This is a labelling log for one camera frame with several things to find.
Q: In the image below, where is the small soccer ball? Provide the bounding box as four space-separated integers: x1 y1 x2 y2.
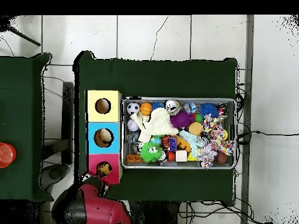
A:
126 102 141 116

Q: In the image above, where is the blue spiky ball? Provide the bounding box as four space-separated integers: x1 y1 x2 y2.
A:
200 102 219 118

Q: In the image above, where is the wooden box with three holes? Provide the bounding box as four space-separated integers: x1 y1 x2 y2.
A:
85 89 123 186

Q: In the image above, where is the green cloth side table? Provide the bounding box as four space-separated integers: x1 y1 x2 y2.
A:
0 51 53 203

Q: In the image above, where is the black floor cable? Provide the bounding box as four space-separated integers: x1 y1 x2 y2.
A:
237 130 299 140

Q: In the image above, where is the clear mesh bin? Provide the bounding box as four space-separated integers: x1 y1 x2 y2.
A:
121 97 237 170

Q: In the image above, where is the colourful patterned cloth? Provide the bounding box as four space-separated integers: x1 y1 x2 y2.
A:
196 115 236 169

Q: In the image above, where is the cream knitted cloth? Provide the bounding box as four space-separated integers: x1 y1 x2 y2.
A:
130 107 179 143

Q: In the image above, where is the black tripod leg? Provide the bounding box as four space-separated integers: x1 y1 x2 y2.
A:
0 16 42 47

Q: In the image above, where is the red round container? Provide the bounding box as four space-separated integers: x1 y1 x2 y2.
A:
0 142 18 169

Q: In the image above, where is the tan plush toy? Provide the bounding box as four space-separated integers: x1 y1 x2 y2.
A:
97 162 112 176

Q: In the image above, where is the green fuzzy toy with eyes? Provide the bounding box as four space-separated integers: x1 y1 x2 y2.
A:
140 142 162 163

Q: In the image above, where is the purple spiky ball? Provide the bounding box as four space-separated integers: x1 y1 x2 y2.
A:
170 111 195 130

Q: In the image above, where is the small orange basketball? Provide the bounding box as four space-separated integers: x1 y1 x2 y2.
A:
140 101 154 117

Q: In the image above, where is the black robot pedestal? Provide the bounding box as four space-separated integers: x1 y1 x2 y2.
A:
130 200 187 224

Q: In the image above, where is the orange toy block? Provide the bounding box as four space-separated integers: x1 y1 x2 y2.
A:
126 153 143 163

